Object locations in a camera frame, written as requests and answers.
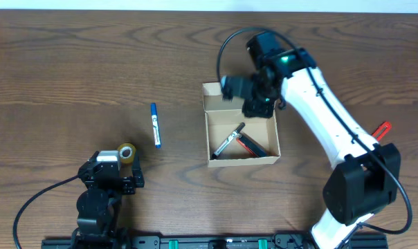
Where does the black whiteboard marker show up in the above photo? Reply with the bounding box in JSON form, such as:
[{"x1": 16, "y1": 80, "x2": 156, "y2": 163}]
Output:
[{"x1": 210, "y1": 122, "x2": 246, "y2": 160}]

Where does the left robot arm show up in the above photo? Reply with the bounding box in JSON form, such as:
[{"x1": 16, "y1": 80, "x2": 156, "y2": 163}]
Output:
[{"x1": 70, "y1": 150, "x2": 145, "y2": 249}]

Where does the yellow tape roll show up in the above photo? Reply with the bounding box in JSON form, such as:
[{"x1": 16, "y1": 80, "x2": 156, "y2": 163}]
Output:
[{"x1": 117, "y1": 143, "x2": 136, "y2": 165}]

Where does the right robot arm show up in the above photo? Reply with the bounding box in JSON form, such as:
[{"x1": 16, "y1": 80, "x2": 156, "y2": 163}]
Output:
[{"x1": 224, "y1": 28, "x2": 413, "y2": 248}]

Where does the orange black stapler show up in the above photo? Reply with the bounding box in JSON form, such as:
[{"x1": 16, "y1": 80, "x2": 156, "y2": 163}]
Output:
[{"x1": 236, "y1": 133, "x2": 268, "y2": 158}]

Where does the black mounting rail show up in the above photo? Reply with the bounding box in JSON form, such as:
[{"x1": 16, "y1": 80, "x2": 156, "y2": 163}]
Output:
[{"x1": 41, "y1": 230, "x2": 389, "y2": 249}]

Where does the orange utility knife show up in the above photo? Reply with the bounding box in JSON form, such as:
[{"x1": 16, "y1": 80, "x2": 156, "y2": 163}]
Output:
[{"x1": 372, "y1": 121, "x2": 392, "y2": 142}]

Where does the blue whiteboard marker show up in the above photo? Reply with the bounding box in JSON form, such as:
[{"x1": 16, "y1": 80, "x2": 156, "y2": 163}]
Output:
[{"x1": 151, "y1": 103, "x2": 161, "y2": 149}]

